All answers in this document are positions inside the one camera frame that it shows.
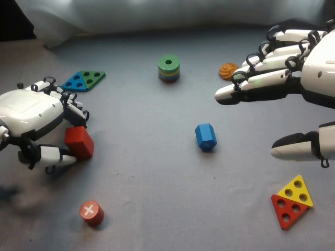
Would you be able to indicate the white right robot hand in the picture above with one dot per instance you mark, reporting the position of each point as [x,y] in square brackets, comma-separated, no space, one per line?
[319,65]

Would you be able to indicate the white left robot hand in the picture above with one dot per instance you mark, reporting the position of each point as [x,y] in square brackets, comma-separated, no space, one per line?
[31,109]

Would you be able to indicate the red block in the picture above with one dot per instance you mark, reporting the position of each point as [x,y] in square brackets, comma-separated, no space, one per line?
[81,145]

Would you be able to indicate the blue cube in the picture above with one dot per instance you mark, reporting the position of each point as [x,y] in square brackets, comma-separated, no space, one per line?
[205,137]

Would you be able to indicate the blue triangle with holes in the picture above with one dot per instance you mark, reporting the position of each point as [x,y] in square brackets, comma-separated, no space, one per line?
[74,80]

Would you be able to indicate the green triangle block with holes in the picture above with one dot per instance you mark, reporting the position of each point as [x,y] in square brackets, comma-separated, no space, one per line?
[91,77]

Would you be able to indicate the yellow triangle block with holes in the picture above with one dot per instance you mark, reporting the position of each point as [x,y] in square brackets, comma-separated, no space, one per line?
[296,191]

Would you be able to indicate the red triangle with holes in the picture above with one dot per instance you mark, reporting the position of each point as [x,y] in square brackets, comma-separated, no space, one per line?
[287,209]

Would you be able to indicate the orange swirl cookie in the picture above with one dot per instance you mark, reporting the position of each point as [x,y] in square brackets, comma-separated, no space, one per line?
[226,71]

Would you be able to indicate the red cylinder with white cross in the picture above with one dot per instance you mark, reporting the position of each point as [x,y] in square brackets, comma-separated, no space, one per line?
[95,218]

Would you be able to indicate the grey table cloth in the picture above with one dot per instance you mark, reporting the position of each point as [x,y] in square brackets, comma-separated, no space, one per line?
[157,183]

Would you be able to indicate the white curtain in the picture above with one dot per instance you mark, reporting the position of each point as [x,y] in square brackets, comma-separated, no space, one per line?
[157,15]

